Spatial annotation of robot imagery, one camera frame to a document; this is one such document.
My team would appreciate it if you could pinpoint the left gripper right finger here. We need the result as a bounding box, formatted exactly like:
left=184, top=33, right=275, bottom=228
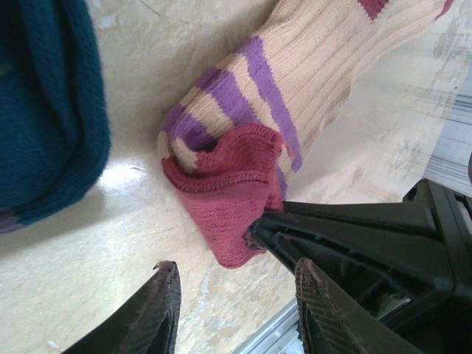
left=294, top=257, right=369, bottom=354

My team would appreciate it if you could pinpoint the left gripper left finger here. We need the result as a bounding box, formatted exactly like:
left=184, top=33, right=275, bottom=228
left=60, top=260, right=181, bottom=354

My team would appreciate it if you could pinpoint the beige sock red toe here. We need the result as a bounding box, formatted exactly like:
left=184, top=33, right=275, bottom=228
left=156, top=0, right=457, bottom=269

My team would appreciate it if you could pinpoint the purple sock teal toe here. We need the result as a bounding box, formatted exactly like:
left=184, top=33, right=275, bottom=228
left=0, top=0, right=111, bottom=237

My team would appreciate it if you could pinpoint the aluminium mounting rail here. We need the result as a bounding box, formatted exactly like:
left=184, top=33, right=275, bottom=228
left=235, top=86, right=472, bottom=354

